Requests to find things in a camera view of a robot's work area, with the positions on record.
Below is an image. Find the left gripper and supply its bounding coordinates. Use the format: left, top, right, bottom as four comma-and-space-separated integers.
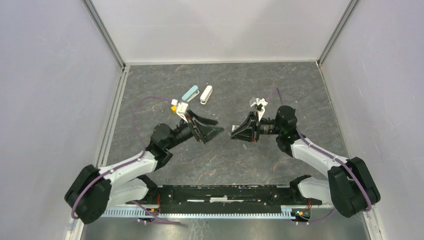
165, 109, 224, 150

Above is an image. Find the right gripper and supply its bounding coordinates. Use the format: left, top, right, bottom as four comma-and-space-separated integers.
230, 111, 283, 143

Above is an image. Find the white stapler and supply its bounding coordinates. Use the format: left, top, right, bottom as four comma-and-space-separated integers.
199, 85, 213, 105

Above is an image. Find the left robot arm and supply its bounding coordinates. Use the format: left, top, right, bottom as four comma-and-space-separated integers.
64, 109, 224, 224

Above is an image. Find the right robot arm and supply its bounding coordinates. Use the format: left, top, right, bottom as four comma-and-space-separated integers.
230, 105, 381, 218

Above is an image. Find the light blue stapler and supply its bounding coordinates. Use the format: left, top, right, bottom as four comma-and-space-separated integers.
181, 85, 200, 102

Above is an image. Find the yellow cube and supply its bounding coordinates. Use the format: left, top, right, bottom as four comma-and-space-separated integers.
171, 105, 178, 114

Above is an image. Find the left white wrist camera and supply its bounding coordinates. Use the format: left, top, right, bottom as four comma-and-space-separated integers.
171, 99, 188, 123

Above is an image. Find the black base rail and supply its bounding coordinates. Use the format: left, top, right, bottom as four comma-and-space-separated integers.
138, 184, 322, 214

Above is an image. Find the white slotted cable duct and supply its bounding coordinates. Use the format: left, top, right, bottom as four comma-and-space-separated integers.
101, 206, 311, 220

